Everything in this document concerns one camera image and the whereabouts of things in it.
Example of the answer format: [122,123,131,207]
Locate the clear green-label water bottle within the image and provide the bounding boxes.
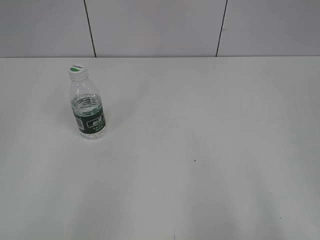
[69,75,107,140]

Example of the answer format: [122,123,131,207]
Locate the white green bottle cap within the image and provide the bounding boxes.
[68,64,89,82]

